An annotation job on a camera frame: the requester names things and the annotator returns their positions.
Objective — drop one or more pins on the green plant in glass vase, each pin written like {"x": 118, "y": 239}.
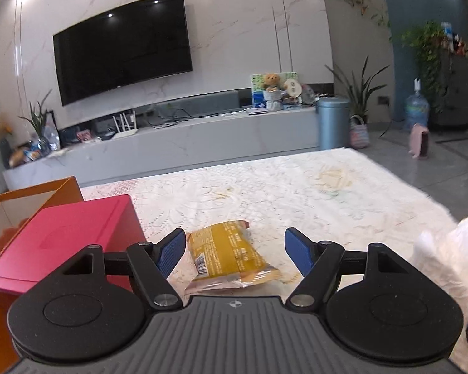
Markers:
{"x": 41, "y": 124}

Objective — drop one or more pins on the woven pastel basket bag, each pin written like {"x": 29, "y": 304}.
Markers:
{"x": 358, "y": 134}

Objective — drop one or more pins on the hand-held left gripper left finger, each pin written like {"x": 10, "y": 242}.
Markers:
{"x": 171, "y": 251}

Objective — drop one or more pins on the dark cabinet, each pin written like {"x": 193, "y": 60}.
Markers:
{"x": 460, "y": 97}

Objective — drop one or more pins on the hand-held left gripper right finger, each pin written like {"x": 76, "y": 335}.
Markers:
{"x": 298, "y": 251}

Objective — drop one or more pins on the wall power socket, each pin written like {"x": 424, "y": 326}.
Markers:
{"x": 383, "y": 101}

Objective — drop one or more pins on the green printed picture board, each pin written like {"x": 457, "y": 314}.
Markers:
{"x": 257, "y": 93}

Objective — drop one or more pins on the marble television console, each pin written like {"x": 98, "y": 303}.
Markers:
{"x": 199, "y": 144}

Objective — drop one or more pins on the white round ornament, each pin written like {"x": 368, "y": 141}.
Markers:
{"x": 292, "y": 87}

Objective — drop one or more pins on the red lidded clear storage box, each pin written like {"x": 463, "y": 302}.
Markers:
{"x": 66, "y": 233}

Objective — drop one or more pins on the dark blue vase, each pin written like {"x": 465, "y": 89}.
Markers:
{"x": 5, "y": 154}

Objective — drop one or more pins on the blue grey trash bin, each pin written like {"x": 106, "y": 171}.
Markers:
{"x": 332, "y": 124}

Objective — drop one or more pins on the white router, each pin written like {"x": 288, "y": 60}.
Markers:
{"x": 124, "y": 132}

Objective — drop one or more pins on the tall leafy potted plant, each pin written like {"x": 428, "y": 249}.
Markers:
{"x": 358, "y": 89}

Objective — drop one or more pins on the brown teddy bear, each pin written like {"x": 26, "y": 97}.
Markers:
{"x": 272, "y": 83}

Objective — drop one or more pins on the yellow snack packet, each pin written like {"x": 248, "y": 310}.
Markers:
{"x": 230, "y": 253}

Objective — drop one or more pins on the orange cardboard box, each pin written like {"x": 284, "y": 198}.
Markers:
{"x": 35, "y": 194}

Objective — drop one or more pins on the bushy green cabinet plant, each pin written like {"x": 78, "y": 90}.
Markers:
{"x": 429, "y": 54}

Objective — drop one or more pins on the blue water jug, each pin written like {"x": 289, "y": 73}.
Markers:
{"x": 416, "y": 109}

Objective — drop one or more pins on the black wall television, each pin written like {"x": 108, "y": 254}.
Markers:
{"x": 121, "y": 46}

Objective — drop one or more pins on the dried yellow flowers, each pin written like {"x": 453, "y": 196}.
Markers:
{"x": 0, "y": 126}

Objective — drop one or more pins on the decorative plate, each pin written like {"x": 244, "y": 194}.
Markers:
{"x": 309, "y": 93}

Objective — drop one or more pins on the white fluffy plush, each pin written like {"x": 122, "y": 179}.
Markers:
{"x": 452, "y": 253}

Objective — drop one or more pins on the pink space heater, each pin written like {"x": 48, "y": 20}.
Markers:
{"x": 419, "y": 142}

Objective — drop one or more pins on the brown bread ornament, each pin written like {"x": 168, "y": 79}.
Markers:
{"x": 19, "y": 157}

